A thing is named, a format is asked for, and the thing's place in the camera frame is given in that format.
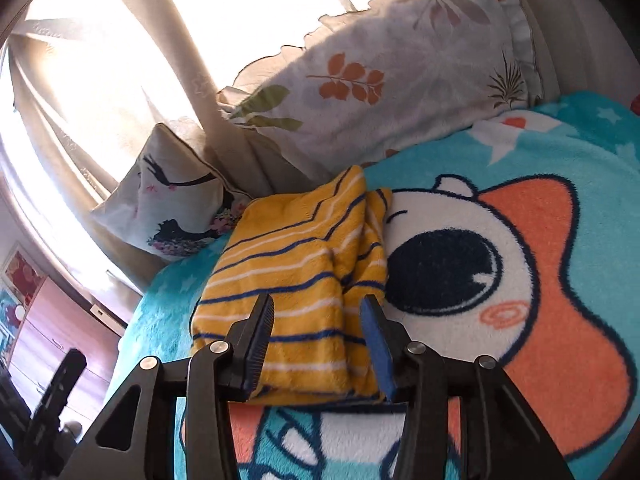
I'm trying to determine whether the framed wall picture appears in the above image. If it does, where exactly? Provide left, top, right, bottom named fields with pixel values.
left=1, top=243, right=47, bottom=310
left=0, top=283, right=26, bottom=365

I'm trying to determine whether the lady silhouette cushion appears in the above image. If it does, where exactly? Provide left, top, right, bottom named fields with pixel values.
left=91, top=124, right=250, bottom=261

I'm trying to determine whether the beige sheer curtain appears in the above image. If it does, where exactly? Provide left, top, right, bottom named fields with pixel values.
left=1, top=0, right=360, bottom=290

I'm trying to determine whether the floral leaf print pillow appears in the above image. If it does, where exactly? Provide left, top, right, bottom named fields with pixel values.
left=221, top=0, right=542, bottom=182

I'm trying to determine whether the yellow striped knit sweater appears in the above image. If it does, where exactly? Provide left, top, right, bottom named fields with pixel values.
left=190, top=166, right=393, bottom=405

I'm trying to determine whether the teal cartoon fleece blanket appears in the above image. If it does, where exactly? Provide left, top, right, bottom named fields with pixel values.
left=114, top=92, right=639, bottom=479

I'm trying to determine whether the wooden dresser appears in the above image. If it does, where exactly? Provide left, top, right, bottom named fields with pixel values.
left=9, top=278, right=118, bottom=429

